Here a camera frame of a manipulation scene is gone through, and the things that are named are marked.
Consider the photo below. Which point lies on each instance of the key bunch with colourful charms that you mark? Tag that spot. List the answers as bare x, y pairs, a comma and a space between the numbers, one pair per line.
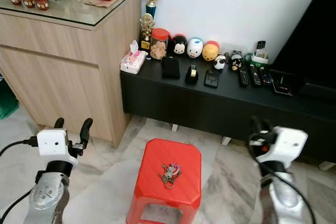
169, 174

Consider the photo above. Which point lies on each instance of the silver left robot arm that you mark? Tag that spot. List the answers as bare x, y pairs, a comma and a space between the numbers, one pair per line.
47, 198

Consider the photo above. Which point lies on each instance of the white console foot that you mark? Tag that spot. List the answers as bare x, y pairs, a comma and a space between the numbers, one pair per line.
226, 140
326, 165
174, 127

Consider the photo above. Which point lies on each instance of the black TV console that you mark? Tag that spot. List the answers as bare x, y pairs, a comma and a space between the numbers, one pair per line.
215, 114

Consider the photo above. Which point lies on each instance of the black flat device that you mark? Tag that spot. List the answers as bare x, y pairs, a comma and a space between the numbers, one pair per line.
282, 83

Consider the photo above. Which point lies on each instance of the light wooden cabinet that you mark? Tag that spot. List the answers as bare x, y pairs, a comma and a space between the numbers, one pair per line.
63, 77

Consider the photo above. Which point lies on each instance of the black remote control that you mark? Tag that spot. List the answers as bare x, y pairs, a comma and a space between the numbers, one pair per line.
243, 77
266, 76
255, 75

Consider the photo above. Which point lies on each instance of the green container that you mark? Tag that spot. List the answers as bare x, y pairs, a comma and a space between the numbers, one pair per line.
8, 103

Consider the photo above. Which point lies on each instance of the white green remote holder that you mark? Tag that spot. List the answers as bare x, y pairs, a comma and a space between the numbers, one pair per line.
260, 59

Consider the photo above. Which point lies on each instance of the small black figure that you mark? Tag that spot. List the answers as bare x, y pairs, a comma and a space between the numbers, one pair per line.
236, 61

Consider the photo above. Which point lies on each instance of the small panda figure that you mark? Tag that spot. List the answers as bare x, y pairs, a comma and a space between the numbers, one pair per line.
220, 62

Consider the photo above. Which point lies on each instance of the black upright remote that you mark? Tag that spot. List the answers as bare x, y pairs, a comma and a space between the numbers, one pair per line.
261, 45

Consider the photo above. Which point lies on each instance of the black tape dispenser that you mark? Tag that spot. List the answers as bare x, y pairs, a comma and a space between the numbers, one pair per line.
192, 75

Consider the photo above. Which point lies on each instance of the pink tissue box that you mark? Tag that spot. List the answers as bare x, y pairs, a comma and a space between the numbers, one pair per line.
133, 62

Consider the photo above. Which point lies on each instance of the orange yellow plush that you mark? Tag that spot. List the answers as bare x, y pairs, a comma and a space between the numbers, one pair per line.
210, 52

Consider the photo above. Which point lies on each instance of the red plastic stool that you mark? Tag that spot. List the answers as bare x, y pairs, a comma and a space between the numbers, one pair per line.
152, 198

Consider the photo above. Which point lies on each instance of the white blue plush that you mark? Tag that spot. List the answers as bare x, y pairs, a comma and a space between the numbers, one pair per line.
195, 48

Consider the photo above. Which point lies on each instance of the black television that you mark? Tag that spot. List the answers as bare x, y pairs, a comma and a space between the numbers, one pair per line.
315, 35

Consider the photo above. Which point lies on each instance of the black wallet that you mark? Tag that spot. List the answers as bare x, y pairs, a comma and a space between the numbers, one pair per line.
171, 67

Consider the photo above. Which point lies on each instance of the black mouse plush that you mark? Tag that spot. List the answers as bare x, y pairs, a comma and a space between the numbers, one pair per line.
178, 45

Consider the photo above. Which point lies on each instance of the red lid snack jar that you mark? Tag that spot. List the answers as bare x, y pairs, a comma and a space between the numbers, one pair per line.
159, 46

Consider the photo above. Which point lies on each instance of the small gold trophy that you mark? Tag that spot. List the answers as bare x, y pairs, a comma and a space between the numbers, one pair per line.
146, 30

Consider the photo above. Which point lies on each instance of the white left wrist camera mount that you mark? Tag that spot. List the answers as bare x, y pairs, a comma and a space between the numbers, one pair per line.
52, 142

